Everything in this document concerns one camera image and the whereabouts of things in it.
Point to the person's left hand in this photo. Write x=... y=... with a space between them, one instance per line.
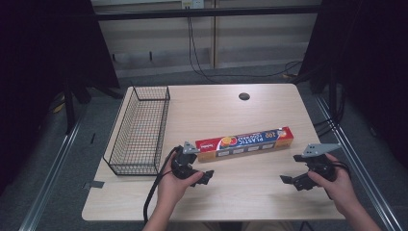
x=174 y=189

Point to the person's right hand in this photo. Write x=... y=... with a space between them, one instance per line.
x=336 y=187

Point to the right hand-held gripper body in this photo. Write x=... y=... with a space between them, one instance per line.
x=316 y=165

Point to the metal floor rail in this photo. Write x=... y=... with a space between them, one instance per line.
x=362 y=173
x=48 y=179

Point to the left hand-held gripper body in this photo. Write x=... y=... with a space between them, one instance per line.
x=183 y=162

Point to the red blue plastic wrap box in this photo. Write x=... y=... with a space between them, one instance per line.
x=245 y=143

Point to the dark curtain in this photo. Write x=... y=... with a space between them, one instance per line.
x=41 y=64
x=369 y=64

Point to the grey tape piece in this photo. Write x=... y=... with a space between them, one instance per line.
x=94 y=184

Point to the black metal stand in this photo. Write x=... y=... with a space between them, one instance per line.
x=69 y=109

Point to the black horizontal metal bar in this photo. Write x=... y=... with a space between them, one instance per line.
x=205 y=13

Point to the white wall power outlet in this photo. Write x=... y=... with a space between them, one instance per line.
x=192 y=4

